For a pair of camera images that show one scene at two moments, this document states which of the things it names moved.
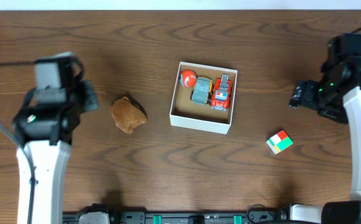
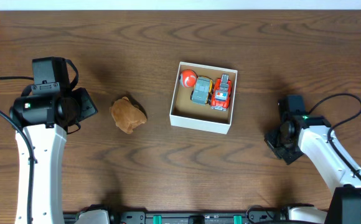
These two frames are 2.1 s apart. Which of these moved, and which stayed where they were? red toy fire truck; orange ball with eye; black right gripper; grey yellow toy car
Moved: black right gripper
Stayed: orange ball with eye; grey yellow toy car; red toy fire truck
